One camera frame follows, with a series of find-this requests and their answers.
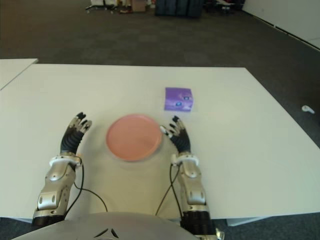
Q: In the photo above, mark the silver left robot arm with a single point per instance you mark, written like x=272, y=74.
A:
x=55, y=185

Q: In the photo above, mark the purple tissue paper pack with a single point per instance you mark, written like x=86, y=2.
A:
x=175, y=100

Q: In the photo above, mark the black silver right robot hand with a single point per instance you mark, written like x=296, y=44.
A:
x=181, y=140

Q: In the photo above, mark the white office desk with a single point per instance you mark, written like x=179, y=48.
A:
x=220, y=6

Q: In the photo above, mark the white neighbouring table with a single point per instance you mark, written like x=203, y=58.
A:
x=12, y=70

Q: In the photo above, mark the small white object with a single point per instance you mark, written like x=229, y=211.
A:
x=307, y=109

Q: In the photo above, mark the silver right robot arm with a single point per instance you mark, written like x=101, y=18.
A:
x=192, y=185

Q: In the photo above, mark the pink round plate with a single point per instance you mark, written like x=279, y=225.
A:
x=132, y=137

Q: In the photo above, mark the white wheeled trolley frame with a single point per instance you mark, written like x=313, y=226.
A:
x=91, y=7

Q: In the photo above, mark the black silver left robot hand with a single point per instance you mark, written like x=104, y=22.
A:
x=71, y=140

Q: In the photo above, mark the dark blue cabinet row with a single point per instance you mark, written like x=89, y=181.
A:
x=175, y=8

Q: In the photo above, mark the brown cardboard box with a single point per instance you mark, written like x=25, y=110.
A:
x=138, y=6

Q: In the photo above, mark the silver robot torso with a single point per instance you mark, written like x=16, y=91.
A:
x=100, y=227

